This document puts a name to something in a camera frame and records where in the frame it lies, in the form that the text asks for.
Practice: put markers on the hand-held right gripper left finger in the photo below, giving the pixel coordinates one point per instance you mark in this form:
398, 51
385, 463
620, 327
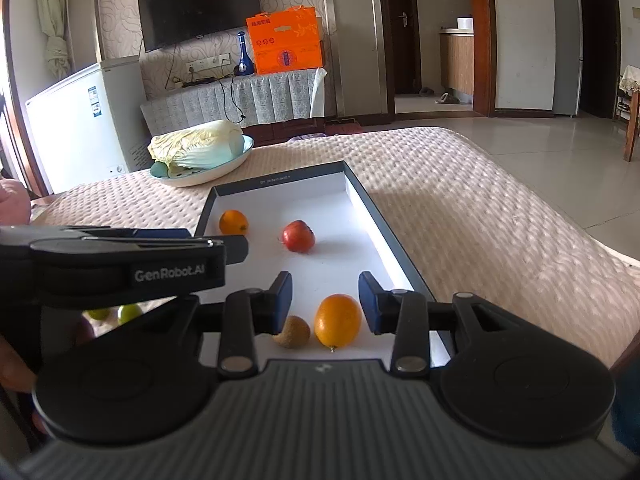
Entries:
275, 305

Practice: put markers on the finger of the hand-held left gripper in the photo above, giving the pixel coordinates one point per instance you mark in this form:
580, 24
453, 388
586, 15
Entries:
165, 233
237, 250

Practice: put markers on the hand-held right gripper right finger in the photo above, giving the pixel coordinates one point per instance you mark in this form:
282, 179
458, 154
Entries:
375, 305

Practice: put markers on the brown kiwi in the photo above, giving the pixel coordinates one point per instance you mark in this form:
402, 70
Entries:
291, 332

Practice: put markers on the green round fruit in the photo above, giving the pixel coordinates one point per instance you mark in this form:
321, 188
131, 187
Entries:
97, 313
129, 313

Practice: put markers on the orange with stem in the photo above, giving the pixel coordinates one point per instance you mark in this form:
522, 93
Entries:
338, 321

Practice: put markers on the red apple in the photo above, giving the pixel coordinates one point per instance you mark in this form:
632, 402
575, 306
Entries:
298, 236

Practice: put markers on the grey box with white inside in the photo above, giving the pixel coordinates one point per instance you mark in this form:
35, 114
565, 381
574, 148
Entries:
320, 200

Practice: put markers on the person's left hand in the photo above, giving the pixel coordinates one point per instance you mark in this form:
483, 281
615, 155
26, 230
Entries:
15, 365

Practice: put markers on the light blue plate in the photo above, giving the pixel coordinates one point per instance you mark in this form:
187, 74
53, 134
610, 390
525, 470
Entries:
235, 160

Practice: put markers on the napa cabbage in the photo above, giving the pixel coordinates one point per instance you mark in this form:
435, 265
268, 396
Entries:
200, 147

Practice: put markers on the pink plush pillow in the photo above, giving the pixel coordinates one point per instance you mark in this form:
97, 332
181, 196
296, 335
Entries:
12, 202

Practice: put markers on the dark wooden television cabinet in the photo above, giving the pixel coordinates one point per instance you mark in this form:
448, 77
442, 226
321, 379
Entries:
295, 127

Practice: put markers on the white chest freezer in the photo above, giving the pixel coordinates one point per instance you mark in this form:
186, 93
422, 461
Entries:
75, 125

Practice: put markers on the cloth-covered cabinet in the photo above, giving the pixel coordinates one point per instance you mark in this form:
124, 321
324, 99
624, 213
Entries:
270, 97

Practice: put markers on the blue glass bottle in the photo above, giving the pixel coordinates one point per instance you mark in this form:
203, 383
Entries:
244, 62

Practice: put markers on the orange gift box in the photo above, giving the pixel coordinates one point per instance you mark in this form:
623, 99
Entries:
285, 40

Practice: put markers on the grey slipper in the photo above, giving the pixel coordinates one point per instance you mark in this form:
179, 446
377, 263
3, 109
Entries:
426, 92
447, 98

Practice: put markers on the pale tied curtain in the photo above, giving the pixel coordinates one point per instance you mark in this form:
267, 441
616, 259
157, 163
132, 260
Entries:
51, 20

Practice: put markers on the wooden kitchen cabinet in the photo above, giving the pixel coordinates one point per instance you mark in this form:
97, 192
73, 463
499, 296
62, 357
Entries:
457, 67

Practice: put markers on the person's blue clothing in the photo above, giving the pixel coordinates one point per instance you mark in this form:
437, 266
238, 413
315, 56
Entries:
627, 410

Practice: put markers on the dark wooden door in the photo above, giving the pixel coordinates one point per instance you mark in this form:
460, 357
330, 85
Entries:
405, 25

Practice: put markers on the white container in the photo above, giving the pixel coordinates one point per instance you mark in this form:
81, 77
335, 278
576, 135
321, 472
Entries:
465, 23

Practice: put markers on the grey refrigerator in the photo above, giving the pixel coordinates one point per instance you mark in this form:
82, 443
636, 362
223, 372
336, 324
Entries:
567, 50

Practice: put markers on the wooden table with lace cloth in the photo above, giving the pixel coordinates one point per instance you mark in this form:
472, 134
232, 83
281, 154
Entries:
630, 85

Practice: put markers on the wall sockets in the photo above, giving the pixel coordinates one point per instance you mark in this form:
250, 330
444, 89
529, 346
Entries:
207, 63

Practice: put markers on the black wall television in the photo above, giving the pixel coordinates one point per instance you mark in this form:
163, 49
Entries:
200, 10

